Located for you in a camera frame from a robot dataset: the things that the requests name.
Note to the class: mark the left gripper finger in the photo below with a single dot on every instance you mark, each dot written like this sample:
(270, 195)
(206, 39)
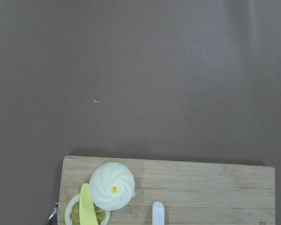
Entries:
(54, 212)

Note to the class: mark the yellow plastic knife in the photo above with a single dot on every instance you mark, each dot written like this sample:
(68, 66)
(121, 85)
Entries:
(87, 209)

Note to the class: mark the white ceramic spoon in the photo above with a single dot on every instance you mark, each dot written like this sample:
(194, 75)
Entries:
(158, 213)

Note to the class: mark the white steamed bun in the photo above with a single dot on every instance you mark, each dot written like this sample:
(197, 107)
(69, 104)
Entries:
(111, 186)

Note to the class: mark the wooden cutting board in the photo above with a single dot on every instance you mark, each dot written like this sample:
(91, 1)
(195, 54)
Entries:
(199, 193)

